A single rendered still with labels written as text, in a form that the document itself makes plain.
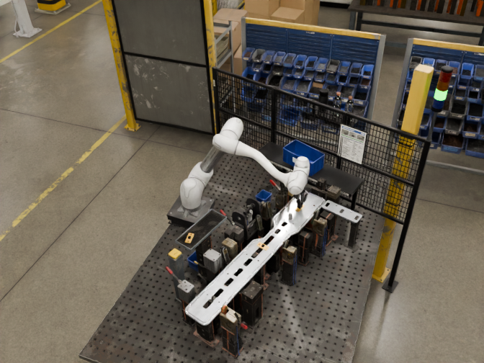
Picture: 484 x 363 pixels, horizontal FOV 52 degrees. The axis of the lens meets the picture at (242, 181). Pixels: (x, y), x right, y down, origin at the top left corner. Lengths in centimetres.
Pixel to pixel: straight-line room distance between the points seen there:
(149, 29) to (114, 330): 333
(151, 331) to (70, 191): 267
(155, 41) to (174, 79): 47
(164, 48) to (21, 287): 282
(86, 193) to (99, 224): 54
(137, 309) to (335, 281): 138
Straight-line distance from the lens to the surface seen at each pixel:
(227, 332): 308
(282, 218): 357
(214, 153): 370
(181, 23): 537
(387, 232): 421
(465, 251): 506
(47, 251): 511
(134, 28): 573
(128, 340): 340
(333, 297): 352
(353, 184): 387
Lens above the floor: 349
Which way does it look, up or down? 40 degrees down
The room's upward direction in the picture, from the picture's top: 2 degrees counter-clockwise
